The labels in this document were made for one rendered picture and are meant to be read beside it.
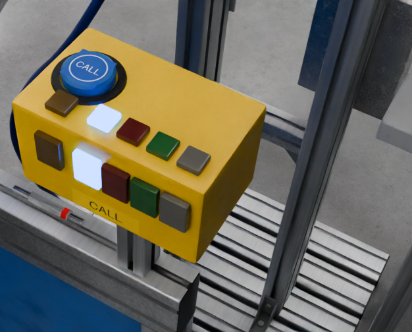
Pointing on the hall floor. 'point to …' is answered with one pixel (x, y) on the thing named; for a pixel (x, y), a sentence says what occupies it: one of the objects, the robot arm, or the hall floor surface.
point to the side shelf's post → (403, 285)
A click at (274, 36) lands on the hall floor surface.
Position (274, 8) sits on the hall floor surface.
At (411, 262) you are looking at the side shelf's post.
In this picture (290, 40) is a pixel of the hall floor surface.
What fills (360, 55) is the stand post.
